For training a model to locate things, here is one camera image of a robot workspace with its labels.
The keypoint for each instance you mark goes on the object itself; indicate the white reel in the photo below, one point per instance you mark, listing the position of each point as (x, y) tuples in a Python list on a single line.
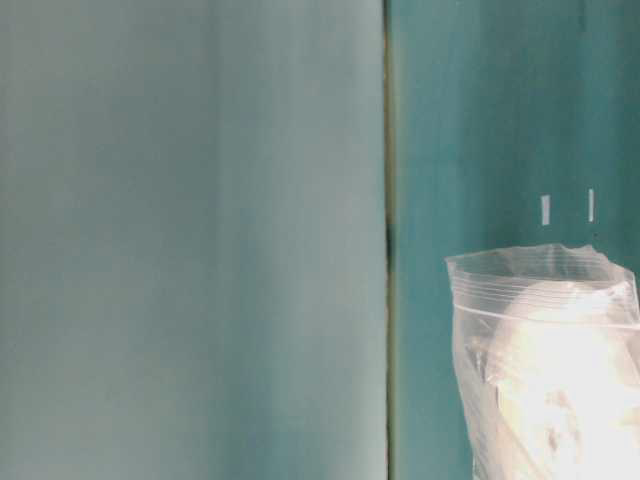
[(567, 387)]

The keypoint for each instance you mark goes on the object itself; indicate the clear zip bag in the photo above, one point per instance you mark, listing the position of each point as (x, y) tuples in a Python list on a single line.
[(483, 285)]

